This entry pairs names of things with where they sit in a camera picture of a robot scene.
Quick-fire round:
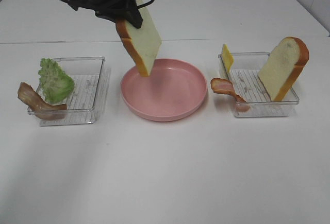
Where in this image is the bread slice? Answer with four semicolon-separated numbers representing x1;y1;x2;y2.
258;37;309;102
115;7;161;77

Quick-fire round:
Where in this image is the green lettuce leaf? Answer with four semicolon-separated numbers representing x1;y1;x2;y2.
38;58;75;104

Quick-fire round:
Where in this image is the yellow cheese slice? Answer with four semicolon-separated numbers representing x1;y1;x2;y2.
220;44;234;74

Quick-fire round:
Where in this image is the pink bacon strip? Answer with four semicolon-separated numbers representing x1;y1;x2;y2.
210;78;250;112

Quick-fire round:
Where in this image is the dark bacon strip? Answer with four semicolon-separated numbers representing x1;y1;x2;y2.
18;82;67;120

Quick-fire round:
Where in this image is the clear left plastic tray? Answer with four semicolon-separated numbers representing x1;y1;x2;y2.
27;56;111;126

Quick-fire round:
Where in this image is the clear plastic tray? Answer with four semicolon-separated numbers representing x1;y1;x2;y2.
219;52;300;117
27;56;111;126

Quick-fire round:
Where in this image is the pink round plate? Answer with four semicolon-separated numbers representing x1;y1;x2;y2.
121;59;208;122

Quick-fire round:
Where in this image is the clear right plastic tray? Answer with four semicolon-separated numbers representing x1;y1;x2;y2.
219;52;300;117

